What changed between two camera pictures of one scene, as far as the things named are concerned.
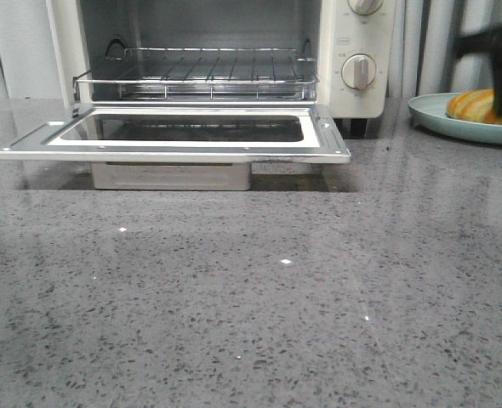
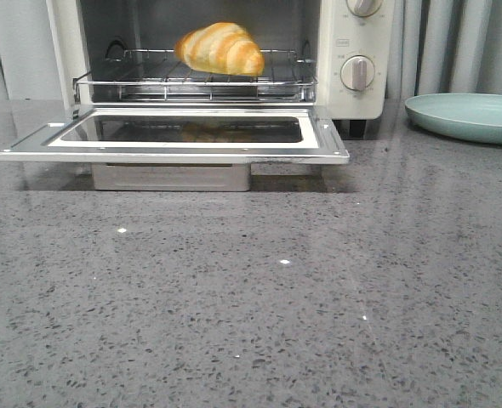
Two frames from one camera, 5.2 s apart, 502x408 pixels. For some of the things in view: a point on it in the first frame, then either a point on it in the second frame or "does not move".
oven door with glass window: [241, 134] does not move
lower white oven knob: [358, 70] does not move
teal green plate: [430, 110] does not move
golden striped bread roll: [477, 104] to [221, 48]
